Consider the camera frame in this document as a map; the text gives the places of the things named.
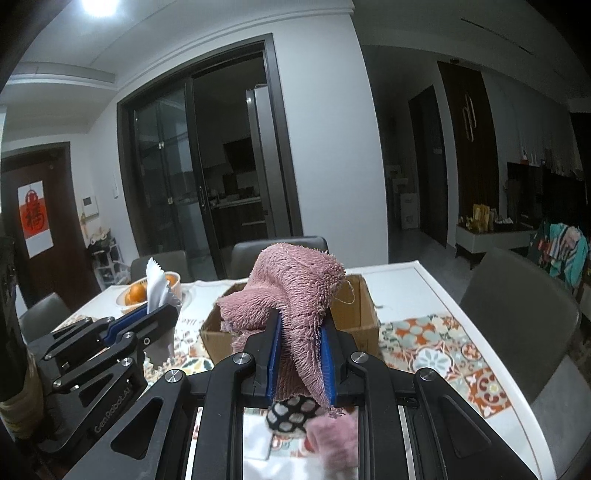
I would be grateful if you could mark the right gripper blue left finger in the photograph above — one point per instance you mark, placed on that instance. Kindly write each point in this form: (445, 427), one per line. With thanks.
(265, 348)

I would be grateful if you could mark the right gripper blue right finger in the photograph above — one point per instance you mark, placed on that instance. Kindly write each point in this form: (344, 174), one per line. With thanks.
(336, 348)

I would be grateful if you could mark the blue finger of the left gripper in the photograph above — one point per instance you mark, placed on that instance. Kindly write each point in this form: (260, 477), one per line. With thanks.
(148, 330)
(122, 324)

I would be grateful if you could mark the black white patterned pouch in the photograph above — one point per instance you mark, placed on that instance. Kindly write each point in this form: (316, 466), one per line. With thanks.
(290, 417)

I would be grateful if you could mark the dusty pink towel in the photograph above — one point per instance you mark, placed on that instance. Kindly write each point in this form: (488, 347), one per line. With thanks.
(302, 290)

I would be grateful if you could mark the pink fluffy headband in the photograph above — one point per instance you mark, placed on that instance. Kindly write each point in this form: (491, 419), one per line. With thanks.
(336, 442)

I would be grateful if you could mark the cardboard box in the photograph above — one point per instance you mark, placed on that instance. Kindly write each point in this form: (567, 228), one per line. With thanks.
(353, 311)

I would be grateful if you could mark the white fruit basket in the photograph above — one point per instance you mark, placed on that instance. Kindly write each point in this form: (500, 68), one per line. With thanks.
(135, 295)

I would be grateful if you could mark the white shoe rack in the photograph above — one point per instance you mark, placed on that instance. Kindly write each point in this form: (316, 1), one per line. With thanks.
(106, 259)

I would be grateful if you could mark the grey chair left edge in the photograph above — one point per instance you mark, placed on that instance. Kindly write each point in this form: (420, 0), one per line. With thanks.
(43, 317)

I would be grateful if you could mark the dark wooden door left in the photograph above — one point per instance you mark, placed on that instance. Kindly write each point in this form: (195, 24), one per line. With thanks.
(65, 268)

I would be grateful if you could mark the grey chair far left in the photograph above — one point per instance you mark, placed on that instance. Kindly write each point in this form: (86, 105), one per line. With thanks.
(175, 261)

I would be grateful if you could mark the grey chair behind box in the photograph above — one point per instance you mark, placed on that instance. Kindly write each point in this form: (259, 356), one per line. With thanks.
(255, 255)

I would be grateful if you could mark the patterned table runner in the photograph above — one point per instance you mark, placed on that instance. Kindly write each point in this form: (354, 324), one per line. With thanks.
(434, 341)

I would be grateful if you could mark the red white door poster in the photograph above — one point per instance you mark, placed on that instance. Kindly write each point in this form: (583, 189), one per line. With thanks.
(34, 218)

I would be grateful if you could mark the black sliding glass door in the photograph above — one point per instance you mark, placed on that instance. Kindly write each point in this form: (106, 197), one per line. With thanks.
(205, 159)

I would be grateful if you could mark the grey chair right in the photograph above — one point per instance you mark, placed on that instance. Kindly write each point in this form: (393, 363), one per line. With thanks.
(526, 316)

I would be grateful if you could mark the colourful clothes pile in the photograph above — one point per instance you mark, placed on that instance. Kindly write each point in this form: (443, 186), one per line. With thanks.
(561, 251)

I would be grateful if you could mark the dark tv cabinet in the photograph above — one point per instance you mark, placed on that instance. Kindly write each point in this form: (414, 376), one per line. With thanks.
(536, 195)

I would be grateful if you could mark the wall intercom panel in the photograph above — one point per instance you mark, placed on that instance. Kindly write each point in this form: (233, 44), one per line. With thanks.
(90, 206)

